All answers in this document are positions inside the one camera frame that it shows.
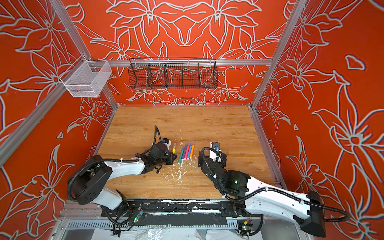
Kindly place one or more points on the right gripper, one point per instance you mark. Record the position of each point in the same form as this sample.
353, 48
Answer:
201, 159

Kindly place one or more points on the purple pen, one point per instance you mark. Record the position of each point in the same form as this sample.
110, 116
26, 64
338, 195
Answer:
183, 152

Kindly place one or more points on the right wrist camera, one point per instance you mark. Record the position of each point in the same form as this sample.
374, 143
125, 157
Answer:
215, 155

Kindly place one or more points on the pink pen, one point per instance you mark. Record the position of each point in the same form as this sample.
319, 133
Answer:
185, 154

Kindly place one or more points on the white wire basket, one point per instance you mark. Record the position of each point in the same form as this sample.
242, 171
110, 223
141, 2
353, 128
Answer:
87, 79

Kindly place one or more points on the white cable duct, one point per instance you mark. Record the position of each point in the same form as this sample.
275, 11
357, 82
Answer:
107, 225

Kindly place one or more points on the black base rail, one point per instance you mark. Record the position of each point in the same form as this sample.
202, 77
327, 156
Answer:
179, 212

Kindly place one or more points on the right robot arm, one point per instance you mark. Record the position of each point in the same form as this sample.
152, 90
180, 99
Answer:
245, 195

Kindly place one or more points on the green pen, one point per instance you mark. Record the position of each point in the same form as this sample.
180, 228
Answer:
180, 155

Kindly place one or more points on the black wire basket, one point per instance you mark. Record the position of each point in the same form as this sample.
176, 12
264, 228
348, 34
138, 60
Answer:
173, 74

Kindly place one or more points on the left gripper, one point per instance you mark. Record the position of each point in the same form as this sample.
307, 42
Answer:
171, 158

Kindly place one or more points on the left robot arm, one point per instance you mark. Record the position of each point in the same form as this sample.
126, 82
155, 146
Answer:
89, 183

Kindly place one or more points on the blue pen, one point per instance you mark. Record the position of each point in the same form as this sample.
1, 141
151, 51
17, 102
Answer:
189, 149

